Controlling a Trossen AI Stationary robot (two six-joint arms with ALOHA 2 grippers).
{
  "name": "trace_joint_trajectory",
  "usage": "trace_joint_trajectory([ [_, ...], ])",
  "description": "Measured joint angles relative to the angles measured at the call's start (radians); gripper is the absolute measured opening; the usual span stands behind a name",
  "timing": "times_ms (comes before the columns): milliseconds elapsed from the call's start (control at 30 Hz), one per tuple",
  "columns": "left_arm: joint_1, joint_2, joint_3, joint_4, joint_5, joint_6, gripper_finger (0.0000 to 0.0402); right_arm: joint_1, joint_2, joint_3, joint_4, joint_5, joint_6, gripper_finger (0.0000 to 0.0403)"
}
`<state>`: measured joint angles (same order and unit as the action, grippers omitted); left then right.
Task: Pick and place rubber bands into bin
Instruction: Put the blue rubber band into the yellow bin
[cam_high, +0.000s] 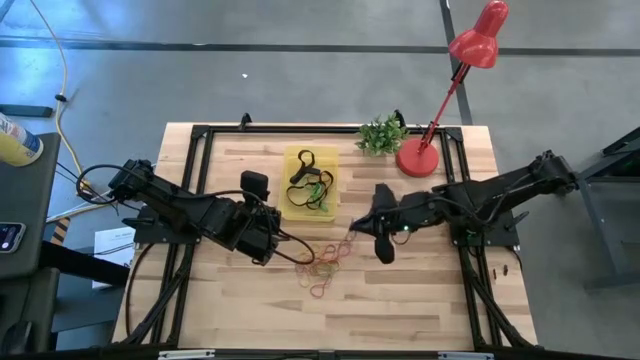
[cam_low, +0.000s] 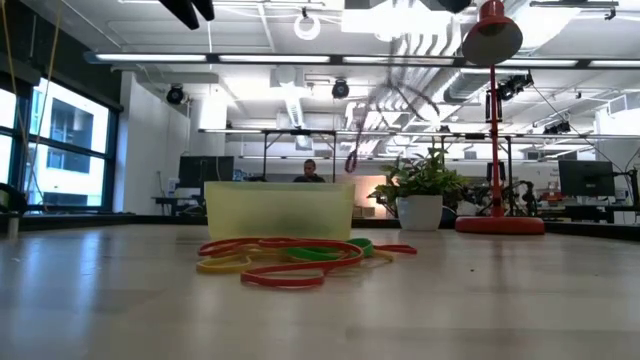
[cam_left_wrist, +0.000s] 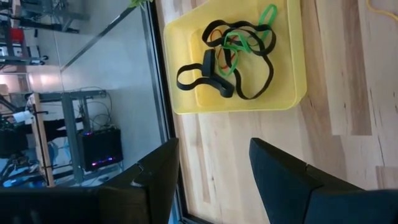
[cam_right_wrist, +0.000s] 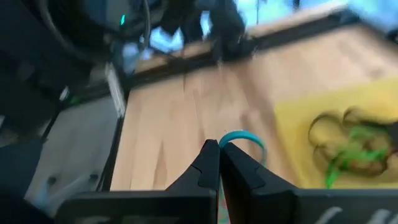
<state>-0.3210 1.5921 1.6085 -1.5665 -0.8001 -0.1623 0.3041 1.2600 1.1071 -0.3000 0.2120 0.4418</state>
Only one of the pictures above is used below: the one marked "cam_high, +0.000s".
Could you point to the yellow rubber band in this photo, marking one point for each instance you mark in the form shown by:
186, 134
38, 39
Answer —
298, 275

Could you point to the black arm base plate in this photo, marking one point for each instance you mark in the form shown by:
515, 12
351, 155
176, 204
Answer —
150, 235
500, 235

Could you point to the white bracket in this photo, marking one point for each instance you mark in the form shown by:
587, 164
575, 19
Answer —
185, 355
465, 356

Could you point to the black yellow striped tape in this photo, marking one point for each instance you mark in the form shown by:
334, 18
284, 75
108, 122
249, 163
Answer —
60, 231

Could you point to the black frame clamp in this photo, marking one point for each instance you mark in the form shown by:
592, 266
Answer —
399, 117
245, 120

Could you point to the black side table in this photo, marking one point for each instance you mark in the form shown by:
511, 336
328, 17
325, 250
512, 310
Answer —
600, 230

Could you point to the red rubber band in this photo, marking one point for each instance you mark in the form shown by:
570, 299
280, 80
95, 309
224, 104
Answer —
345, 247
312, 290

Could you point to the black aluminium table frame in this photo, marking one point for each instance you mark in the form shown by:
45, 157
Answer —
325, 129

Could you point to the dark grey desk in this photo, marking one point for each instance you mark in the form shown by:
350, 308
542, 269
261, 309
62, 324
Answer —
30, 200

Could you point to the green plant in white pot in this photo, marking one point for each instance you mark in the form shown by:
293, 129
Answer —
381, 137

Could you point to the green rubber band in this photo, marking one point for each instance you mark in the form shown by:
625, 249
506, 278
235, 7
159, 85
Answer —
327, 267
317, 191

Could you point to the white paper sheet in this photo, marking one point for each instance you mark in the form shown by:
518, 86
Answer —
112, 240

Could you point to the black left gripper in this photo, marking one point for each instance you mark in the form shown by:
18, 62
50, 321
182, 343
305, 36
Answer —
265, 230

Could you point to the red desk lamp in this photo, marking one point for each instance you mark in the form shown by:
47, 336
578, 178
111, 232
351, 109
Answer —
417, 160

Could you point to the flat black floor object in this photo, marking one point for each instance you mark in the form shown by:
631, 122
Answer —
25, 111

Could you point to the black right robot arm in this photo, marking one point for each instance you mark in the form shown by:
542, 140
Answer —
500, 190

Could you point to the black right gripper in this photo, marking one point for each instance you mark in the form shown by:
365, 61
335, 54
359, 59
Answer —
390, 215

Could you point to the yellow white canister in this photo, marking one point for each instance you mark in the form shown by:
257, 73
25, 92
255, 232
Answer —
17, 145

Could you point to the yellow translucent plastic bin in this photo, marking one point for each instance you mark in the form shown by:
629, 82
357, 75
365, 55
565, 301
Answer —
327, 160

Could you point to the smartphone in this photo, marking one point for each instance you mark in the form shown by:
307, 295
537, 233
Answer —
10, 237

